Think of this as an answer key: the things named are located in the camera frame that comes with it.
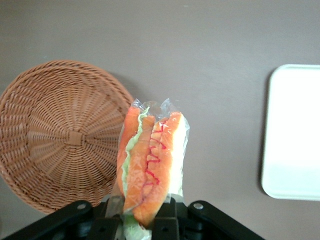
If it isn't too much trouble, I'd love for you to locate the plastic hot dog sandwich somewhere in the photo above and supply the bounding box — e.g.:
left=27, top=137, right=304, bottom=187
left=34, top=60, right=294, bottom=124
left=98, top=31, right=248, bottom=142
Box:
left=116, top=97, right=192, bottom=240

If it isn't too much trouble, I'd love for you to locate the cream plastic tray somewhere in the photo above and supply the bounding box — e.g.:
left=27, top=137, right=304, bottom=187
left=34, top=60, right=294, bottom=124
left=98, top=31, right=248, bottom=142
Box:
left=261, top=64, right=320, bottom=202

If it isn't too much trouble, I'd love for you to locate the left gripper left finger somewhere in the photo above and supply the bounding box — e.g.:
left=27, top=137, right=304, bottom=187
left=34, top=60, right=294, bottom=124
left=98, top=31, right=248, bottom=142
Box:
left=91, top=182, right=126, bottom=240

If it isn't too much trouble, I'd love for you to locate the round brown wicker basket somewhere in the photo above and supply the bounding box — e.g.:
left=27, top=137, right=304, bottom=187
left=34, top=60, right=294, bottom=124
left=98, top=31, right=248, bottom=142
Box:
left=0, top=59, right=136, bottom=215

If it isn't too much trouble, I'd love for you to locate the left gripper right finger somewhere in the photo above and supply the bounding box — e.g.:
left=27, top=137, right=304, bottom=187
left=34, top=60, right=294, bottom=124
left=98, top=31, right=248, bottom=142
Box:
left=151, top=192, right=188, bottom=240

